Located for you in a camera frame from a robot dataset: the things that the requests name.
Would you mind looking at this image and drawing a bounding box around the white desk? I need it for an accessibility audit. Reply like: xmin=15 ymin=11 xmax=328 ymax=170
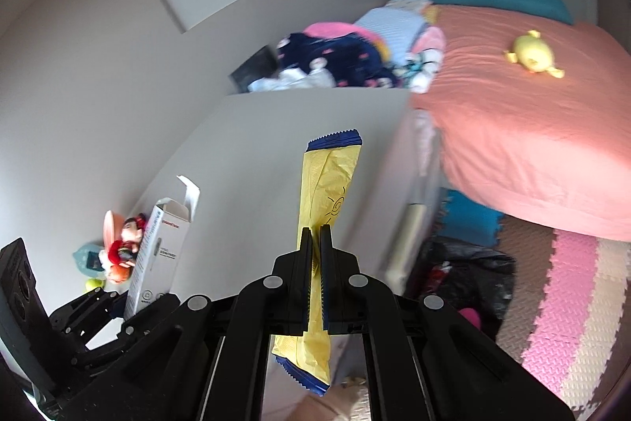
xmin=106 ymin=88 xmax=444 ymax=303

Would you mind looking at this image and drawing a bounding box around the pink beige foam floor mat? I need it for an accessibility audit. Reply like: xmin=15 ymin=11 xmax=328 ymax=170
xmin=493 ymin=213 xmax=631 ymax=413

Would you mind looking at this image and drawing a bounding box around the beige cloth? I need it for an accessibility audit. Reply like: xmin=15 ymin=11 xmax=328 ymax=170
xmin=291 ymin=385 xmax=372 ymax=421

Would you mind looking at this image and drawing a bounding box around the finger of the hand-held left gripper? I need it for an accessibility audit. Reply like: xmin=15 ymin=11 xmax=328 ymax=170
xmin=48 ymin=290 xmax=126 ymax=339
xmin=69 ymin=294 xmax=182 ymax=371

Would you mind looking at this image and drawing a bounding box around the light blue plastic plate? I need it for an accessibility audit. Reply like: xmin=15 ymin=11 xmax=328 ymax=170
xmin=73 ymin=242 xmax=106 ymax=278

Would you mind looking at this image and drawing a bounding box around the pink and white folded cloth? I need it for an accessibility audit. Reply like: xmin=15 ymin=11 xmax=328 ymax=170
xmin=407 ymin=25 xmax=447 ymax=94

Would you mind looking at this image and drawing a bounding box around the yellow plush duck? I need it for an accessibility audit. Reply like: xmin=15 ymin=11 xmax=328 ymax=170
xmin=503 ymin=30 xmax=566 ymax=79

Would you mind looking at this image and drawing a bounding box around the white patterned folded cloth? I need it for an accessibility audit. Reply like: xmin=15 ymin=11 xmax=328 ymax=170
xmin=388 ymin=0 xmax=435 ymax=15

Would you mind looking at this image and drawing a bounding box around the white cardboard box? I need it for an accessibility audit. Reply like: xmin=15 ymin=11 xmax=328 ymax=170
xmin=123 ymin=174 xmax=202 ymax=320

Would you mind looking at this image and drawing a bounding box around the pink bowl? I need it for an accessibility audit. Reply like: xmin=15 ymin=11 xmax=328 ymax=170
xmin=102 ymin=210 xmax=127 ymax=255

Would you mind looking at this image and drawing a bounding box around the pale pink hanging cloth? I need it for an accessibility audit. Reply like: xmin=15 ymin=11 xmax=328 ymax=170
xmin=413 ymin=109 xmax=443 ymax=178

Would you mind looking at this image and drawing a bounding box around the doll with red dress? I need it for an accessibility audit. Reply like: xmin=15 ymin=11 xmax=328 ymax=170
xmin=106 ymin=214 xmax=149 ymax=268

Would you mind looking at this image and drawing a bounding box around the red object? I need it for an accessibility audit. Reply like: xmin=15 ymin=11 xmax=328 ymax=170
xmin=428 ymin=264 xmax=450 ymax=290

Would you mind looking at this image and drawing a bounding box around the bed with salmon sheet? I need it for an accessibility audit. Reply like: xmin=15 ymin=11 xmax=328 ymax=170
xmin=394 ymin=2 xmax=631 ymax=286

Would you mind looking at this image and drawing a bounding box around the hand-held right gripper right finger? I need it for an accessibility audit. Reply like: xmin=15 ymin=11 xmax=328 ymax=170
xmin=319 ymin=224 xmax=575 ymax=421

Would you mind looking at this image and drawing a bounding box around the yellow snack wrapper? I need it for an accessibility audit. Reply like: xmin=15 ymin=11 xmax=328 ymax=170
xmin=270 ymin=128 xmax=363 ymax=398

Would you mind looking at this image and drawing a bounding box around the light blue striped blanket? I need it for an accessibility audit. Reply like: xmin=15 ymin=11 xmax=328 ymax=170
xmin=354 ymin=7 xmax=431 ymax=63

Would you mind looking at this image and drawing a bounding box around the navy patterned garment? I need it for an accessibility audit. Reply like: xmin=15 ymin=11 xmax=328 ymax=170
xmin=275 ymin=31 xmax=401 ymax=89

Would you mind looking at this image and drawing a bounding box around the blue foam mat tile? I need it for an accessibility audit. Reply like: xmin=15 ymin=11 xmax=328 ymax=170
xmin=440 ymin=188 xmax=504 ymax=250

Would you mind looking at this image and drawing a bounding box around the pink garment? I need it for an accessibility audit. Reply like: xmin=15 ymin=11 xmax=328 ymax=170
xmin=303 ymin=21 xmax=391 ymax=48

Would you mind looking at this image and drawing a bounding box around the white crumpled cloth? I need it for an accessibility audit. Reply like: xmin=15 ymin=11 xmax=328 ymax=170
xmin=246 ymin=65 xmax=337 ymax=93

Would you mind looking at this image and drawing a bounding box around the orange haired toy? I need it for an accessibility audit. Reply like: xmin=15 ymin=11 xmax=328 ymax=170
xmin=105 ymin=262 xmax=137 ymax=286

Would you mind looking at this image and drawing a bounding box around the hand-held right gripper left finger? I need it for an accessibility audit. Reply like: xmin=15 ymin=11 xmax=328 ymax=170
xmin=59 ymin=228 xmax=314 ymax=421

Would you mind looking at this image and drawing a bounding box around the black trash bag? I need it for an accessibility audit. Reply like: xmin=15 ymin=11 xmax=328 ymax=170
xmin=416 ymin=236 xmax=517 ymax=339

